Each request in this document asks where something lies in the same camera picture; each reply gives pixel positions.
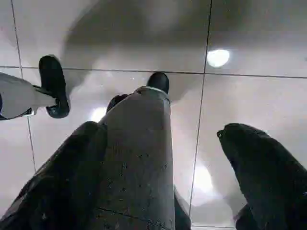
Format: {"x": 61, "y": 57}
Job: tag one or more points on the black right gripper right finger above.
{"x": 268, "y": 182}

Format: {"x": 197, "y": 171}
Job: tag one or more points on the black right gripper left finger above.
{"x": 62, "y": 182}

